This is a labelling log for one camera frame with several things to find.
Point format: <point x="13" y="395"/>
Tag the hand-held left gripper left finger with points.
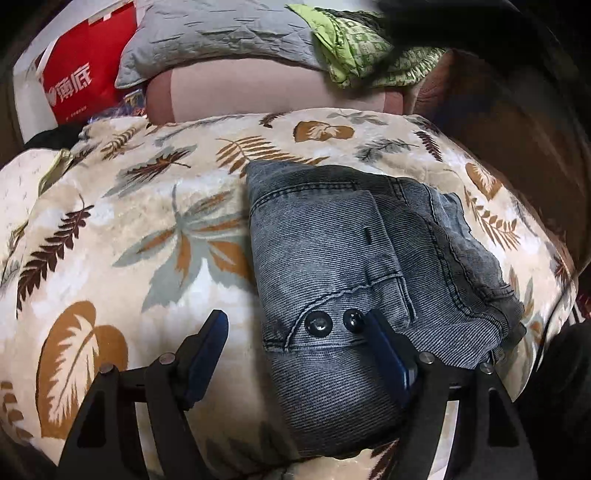
<point x="207" y="355"/>

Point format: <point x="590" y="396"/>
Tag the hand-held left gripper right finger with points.
<point x="388" y="360"/>

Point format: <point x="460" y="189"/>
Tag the blue denim pants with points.
<point x="323" y="240"/>

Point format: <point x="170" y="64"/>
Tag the leaf print fleece blanket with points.
<point x="161" y="221"/>

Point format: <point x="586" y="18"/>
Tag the colourful snack packet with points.
<point x="129" y="104"/>

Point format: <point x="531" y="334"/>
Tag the pink cushion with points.
<point x="258" y="87"/>

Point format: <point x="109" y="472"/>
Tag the green patterned cloth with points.
<point x="360" y="50"/>

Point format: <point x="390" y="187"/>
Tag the red paper bag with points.
<point x="78" y="69"/>

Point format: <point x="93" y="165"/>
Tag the grey quilted pillow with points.
<point x="198" y="37"/>

